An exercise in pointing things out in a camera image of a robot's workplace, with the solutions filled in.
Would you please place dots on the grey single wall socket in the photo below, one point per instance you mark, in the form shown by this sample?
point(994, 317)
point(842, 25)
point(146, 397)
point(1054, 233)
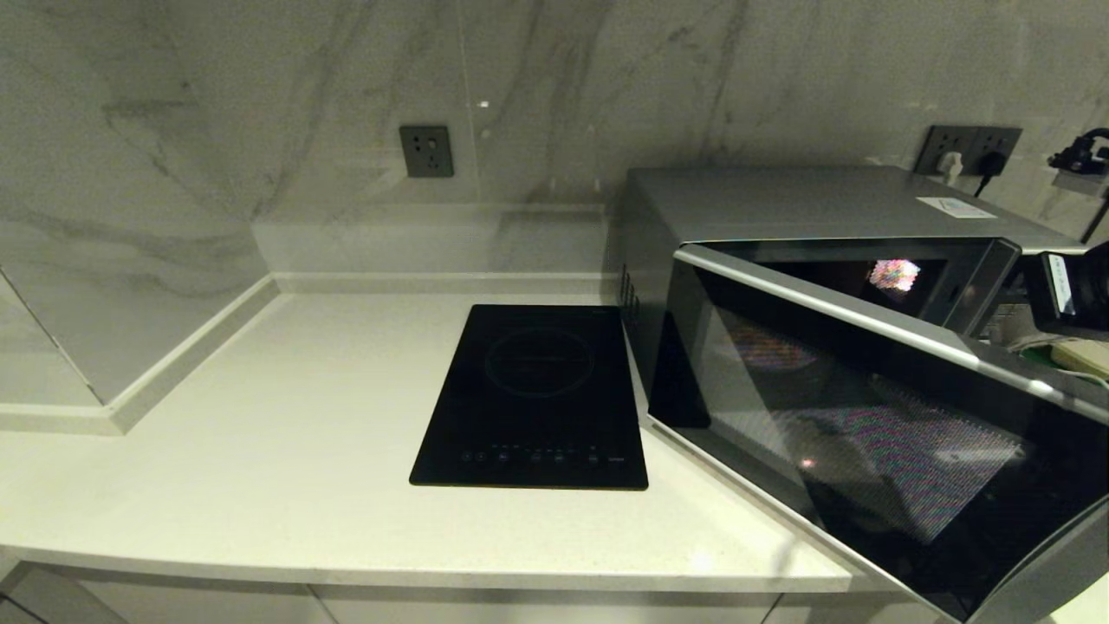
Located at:
point(426, 151)

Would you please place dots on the black induction cooktop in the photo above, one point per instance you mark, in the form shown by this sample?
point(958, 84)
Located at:
point(528, 399)

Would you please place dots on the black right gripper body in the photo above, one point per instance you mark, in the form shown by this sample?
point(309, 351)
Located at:
point(1087, 290)

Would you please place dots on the white plug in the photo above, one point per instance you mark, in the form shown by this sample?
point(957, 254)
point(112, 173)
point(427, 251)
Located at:
point(950, 165)

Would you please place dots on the dark glass microwave door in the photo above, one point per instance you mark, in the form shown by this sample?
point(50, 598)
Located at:
point(910, 451)

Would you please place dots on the beige corner cabinet panel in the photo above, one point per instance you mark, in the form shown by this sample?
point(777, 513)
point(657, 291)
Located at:
point(52, 602)

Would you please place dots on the black plug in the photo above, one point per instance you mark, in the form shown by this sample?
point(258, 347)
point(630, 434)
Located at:
point(994, 162)

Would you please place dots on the grey double wall socket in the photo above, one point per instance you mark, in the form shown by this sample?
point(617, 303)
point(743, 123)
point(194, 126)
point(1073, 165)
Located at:
point(970, 137)

